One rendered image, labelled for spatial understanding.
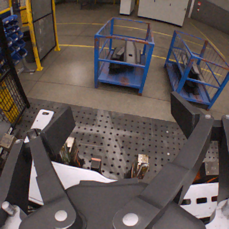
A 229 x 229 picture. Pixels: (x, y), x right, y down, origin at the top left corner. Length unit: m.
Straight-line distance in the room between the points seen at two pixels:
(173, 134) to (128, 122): 0.38
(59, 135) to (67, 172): 0.53
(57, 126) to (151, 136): 1.04
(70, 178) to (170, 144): 0.80
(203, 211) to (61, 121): 0.75
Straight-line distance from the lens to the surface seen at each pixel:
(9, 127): 0.91
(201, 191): 0.81
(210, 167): 0.85
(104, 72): 2.60
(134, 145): 1.09
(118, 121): 1.19
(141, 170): 0.62
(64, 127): 0.18
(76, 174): 0.68
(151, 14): 8.01
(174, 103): 0.17
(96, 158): 0.71
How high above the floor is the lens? 1.65
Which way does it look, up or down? 50 degrees down
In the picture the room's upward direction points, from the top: 7 degrees clockwise
